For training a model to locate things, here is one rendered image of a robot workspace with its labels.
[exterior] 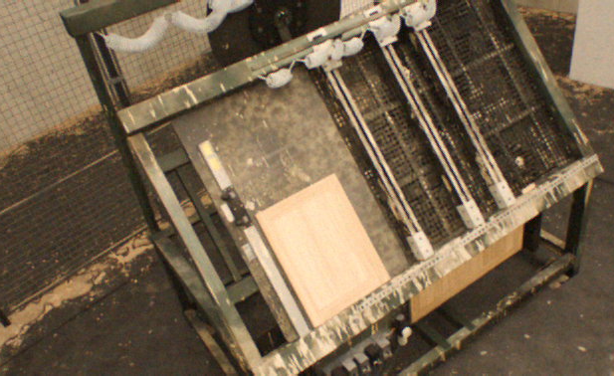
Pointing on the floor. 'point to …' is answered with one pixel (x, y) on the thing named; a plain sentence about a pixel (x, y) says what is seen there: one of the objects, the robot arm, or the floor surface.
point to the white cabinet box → (608, 44)
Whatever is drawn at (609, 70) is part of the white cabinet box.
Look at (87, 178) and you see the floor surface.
